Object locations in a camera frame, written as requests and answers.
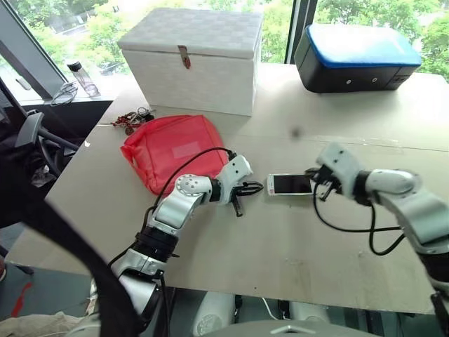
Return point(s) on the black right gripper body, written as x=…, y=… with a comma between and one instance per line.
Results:
x=328, y=179

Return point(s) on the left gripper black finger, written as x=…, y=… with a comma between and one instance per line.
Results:
x=238, y=208
x=255, y=188

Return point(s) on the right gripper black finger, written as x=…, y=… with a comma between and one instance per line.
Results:
x=311, y=172
x=325, y=196

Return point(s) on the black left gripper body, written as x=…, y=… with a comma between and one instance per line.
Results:
x=239, y=191

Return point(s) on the white smartphone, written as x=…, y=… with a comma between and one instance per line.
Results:
x=291, y=184
x=269, y=192

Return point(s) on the red fabric pouch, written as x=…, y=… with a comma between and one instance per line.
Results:
x=168, y=151

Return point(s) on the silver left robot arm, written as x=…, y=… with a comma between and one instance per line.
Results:
x=175, y=210

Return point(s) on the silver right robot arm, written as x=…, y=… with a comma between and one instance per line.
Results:
x=414, y=210

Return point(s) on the black case with blue lid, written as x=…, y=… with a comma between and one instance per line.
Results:
x=343, y=73

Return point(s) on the white rounded robot leg shell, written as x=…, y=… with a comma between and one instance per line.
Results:
x=214, y=312
x=308, y=310

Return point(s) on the white woven storage box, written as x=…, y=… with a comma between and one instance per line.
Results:
x=196, y=80

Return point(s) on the bunch of keys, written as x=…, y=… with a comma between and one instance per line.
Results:
x=131, y=121

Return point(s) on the grey robot chest cover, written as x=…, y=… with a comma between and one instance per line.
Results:
x=315, y=331

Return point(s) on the dark window mullion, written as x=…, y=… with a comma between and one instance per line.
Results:
x=292, y=31

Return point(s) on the clear water bottle black cap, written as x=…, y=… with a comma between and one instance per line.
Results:
x=86, y=82

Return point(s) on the crumpled grey wrapper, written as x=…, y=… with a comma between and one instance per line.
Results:
x=43, y=175

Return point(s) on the folded eyeglasses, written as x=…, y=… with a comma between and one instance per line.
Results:
x=59, y=99

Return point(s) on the black office chair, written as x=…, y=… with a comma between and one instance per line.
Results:
x=29, y=128

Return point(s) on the beige cloth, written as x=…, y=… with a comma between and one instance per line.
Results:
x=45, y=326

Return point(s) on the red ribbon strip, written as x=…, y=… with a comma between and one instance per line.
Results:
x=21, y=298

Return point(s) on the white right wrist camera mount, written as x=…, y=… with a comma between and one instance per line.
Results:
x=340, y=165

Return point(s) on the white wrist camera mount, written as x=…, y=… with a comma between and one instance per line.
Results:
x=235, y=172
x=340, y=165

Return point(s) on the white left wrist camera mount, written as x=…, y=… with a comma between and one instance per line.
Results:
x=235, y=172

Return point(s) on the grey slanted window frame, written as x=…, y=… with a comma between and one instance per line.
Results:
x=24, y=45

